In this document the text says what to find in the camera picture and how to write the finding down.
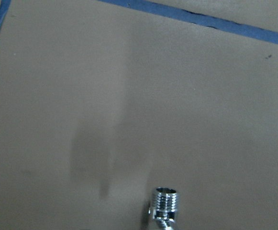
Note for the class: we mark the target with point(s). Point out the chrome tee pipe fitting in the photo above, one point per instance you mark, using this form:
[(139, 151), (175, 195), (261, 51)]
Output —
[(163, 209)]

